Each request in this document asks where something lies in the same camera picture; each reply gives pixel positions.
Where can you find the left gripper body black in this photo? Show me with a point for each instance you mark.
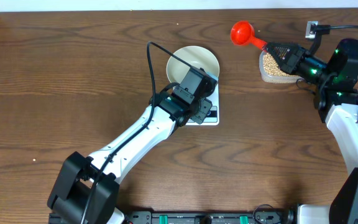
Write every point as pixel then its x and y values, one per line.
pixel 202 111

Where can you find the white bowl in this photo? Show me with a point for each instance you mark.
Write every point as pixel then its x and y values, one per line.
pixel 196 56

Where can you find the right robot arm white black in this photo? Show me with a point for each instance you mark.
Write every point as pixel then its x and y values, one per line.
pixel 336 100

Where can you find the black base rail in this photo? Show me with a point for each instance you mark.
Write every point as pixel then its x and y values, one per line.
pixel 197 218

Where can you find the white digital kitchen scale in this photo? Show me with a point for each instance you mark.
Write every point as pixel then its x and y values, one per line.
pixel 213 109

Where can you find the clear plastic container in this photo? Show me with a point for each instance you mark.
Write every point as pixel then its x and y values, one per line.
pixel 275 79

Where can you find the red measuring scoop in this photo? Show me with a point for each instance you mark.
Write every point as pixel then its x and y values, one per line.
pixel 242 33

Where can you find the soybeans pile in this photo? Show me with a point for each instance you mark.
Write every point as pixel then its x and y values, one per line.
pixel 271 67

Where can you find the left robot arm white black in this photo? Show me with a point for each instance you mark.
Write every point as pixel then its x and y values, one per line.
pixel 86 188

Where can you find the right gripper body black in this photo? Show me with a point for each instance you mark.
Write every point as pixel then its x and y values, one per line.
pixel 311 68

